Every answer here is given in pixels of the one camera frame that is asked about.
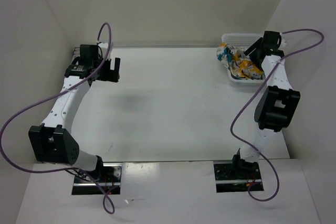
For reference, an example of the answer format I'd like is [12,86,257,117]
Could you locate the patterned white blue yellow shorts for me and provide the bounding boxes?
[216,42,264,80]

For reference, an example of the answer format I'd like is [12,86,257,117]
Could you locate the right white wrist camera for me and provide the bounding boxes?
[279,33,287,50]

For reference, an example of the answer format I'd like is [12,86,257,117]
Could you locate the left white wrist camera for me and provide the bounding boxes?
[97,41,113,59]

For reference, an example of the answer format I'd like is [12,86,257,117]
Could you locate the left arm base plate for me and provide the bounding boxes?
[71,163,123,196]

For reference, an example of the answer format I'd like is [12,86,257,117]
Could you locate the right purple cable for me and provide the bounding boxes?
[230,28,324,202]

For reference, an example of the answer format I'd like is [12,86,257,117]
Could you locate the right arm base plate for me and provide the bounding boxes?
[213,161,264,193]

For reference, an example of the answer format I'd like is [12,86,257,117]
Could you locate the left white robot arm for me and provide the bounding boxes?
[28,42,120,182]

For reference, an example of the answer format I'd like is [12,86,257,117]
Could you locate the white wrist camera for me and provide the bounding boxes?
[97,41,113,59]
[279,33,287,50]

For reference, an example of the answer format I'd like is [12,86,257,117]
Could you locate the purple cable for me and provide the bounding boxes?
[0,22,116,214]
[230,28,324,202]

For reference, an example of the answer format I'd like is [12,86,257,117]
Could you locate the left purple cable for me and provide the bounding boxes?
[0,22,116,214]

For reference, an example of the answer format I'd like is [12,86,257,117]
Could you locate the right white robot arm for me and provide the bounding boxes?
[230,31,300,179]

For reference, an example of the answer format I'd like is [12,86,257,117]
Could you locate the white plastic basket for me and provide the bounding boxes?
[222,33,265,88]

